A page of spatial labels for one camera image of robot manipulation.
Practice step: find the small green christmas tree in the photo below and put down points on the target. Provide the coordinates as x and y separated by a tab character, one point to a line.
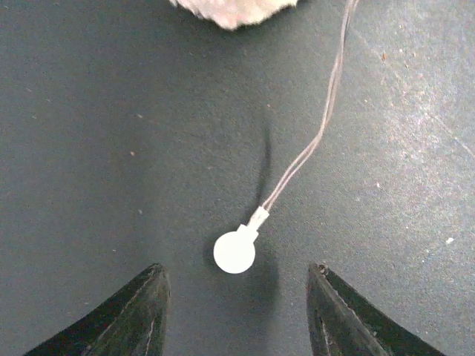
232	14

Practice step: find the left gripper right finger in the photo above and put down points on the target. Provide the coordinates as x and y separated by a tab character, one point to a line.
342	322

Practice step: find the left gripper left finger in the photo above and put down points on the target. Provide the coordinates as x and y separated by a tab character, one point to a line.
130	322

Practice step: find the string light with white balls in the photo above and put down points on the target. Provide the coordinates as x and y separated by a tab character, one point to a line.
234	252

